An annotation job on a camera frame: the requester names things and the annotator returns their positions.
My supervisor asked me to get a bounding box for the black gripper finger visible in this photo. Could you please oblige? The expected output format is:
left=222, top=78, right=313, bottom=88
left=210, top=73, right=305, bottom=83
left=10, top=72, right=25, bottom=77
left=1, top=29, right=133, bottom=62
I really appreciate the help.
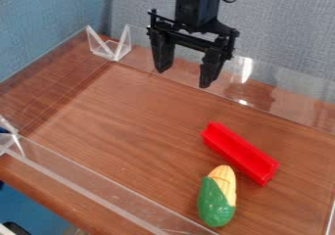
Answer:
left=198, top=48, right=226, bottom=88
left=149, top=29, right=174, bottom=73

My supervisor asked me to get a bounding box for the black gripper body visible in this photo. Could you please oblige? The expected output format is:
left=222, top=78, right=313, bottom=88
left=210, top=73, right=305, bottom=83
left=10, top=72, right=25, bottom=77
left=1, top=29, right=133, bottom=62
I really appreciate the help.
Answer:
left=148, top=9, right=238, bottom=60

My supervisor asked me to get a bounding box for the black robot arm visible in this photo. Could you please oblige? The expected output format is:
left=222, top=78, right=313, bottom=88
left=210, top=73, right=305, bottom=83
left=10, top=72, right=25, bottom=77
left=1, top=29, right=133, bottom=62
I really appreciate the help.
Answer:
left=146, top=0, right=238, bottom=88

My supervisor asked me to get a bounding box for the toy corn cob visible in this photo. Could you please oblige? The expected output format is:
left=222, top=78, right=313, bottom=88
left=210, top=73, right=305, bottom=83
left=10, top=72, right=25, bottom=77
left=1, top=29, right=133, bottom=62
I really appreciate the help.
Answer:
left=197, top=165, right=236, bottom=227

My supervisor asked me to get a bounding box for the clear acrylic corner bracket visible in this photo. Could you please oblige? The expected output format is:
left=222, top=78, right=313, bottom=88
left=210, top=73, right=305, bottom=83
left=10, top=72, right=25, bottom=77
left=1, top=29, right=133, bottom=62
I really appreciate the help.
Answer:
left=86, top=24, right=132, bottom=62

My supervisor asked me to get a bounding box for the clear acrylic back wall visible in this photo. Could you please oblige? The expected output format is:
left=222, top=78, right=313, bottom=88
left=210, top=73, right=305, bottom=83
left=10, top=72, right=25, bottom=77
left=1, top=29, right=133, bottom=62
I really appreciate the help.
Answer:
left=120, top=24, right=335, bottom=135

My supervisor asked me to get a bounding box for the clear acrylic wall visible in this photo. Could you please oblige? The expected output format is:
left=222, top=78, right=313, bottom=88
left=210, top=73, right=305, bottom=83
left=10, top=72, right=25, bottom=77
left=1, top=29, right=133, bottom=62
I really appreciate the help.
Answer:
left=0, top=135, right=218, bottom=235
left=120, top=24, right=335, bottom=135

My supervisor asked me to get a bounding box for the clear acrylic left bracket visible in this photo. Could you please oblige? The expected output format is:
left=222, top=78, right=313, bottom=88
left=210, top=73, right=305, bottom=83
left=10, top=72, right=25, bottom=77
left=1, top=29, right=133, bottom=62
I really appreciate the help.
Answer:
left=0, top=115, right=25, bottom=157

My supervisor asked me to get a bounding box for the clear acrylic front wall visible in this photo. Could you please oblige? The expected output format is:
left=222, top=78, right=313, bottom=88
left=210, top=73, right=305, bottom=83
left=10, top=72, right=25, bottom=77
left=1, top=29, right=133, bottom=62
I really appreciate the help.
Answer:
left=0, top=135, right=218, bottom=235

